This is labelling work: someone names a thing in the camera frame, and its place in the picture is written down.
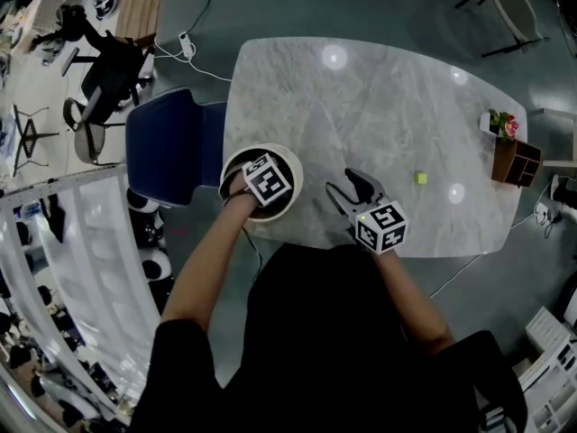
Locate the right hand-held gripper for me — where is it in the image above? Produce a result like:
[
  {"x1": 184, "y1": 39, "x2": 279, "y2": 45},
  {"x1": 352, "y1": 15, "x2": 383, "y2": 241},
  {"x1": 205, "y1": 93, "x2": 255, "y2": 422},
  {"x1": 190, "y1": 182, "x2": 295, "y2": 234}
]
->
[{"x1": 325, "y1": 167, "x2": 409, "y2": 255}]

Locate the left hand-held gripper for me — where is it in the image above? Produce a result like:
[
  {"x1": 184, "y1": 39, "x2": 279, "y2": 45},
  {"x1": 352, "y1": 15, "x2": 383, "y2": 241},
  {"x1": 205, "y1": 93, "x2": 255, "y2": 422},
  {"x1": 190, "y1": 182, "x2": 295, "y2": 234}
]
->
[{"x1": 242, "y1": 152, "x2": 294, "y2": 208}]

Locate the person's right forearm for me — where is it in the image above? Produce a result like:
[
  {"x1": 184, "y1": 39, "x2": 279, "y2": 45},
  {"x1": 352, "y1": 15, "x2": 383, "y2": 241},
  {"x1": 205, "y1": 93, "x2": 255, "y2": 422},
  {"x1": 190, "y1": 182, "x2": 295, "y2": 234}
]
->
[{"x1": 373, "y1": 245, "x2": 456, "y2": 355}]

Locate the person's left forearm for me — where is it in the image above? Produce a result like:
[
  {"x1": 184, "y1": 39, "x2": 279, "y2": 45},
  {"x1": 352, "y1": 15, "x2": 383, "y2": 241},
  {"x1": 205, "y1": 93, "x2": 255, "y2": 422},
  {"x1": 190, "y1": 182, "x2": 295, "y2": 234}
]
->
[{"x1": 160, "y1": 191, "x2": 261, "y2": 333}]

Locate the cream patterned bucket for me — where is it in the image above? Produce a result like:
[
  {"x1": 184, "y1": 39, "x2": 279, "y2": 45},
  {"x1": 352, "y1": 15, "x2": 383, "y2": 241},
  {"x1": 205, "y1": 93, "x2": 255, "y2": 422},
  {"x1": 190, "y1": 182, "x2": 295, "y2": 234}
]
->
[{"x1": 219, "y1": 142, "x2": 304, "y2": 224}]

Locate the blue upholstered chair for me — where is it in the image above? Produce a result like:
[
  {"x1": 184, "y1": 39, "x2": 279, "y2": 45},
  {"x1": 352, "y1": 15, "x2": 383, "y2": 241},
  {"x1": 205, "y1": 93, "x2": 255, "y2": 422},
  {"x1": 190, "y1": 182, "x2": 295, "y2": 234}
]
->
[{"x1": 124, "y1": 86, "x2": 229, "y2": 209}]

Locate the white round robot toy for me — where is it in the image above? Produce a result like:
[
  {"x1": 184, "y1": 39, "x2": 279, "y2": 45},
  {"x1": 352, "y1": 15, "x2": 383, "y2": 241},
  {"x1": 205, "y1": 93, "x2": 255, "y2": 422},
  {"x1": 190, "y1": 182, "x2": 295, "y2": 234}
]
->
[
  {"x1": 125, "y1": 187, "x2": 162, "y2": 217},
  {"x1": 142, "y1": 248, "x2": 175, "y2": 283}
]

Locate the person's black shirt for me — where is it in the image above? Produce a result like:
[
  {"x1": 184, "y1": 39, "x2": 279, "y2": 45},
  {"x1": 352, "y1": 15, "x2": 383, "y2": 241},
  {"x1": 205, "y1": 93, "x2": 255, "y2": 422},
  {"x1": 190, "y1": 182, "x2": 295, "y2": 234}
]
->
[{"x1": 130, "y1": 241, "x2": 528, "y2": 433}]

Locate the potted pink flower plant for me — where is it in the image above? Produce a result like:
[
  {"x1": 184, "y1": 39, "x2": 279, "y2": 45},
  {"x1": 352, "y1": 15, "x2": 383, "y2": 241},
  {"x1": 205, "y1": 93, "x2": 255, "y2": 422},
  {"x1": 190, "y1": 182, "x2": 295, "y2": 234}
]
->
[{"x1": 479, "y1": 109, "x2": 520, "y2": 142}]

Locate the brown wooden desk organizer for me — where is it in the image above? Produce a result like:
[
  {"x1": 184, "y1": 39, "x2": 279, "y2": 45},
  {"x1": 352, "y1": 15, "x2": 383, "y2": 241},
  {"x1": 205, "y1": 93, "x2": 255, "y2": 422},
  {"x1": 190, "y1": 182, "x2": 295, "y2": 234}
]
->
[{"x1": 490, "y1": 138, "x2": 543, "y2": 189}]

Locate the black mesh chair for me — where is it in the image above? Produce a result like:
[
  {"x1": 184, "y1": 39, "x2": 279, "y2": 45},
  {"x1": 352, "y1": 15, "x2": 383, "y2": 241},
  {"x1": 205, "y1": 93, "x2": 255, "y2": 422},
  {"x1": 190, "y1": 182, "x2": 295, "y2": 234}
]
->
[{"x1": 62, "y1": 97, "x2": 125, "y2": 167}]

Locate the black armrest office chair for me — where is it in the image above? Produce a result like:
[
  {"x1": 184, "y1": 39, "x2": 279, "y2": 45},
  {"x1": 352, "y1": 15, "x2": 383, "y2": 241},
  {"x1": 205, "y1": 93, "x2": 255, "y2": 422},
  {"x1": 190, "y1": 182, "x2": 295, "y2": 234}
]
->
[{"x1": 60, "y1": 29, "x2": 157, "y2": 128}]

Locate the white display shelf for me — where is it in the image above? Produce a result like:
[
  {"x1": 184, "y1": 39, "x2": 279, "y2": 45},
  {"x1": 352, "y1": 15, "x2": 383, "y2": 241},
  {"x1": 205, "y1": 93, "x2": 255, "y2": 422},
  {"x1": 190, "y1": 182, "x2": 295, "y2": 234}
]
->
[{"x1": 0, "y1": 164, "x2": 163, "y2": 433}]

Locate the grey dining chair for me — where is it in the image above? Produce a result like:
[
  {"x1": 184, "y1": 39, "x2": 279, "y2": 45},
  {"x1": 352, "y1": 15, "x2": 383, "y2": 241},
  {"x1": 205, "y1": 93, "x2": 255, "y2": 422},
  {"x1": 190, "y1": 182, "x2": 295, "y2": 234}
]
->
[{"x1": 453, "y1": 0, "x2": 551, "y2": 59}]

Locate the white storage rack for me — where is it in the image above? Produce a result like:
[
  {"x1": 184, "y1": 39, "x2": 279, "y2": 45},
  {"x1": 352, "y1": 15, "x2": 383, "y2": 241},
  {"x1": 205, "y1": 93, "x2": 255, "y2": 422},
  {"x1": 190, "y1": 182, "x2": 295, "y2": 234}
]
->
[{"x1": 517, "y1": 307, "x2": 577, "y2": 433}]

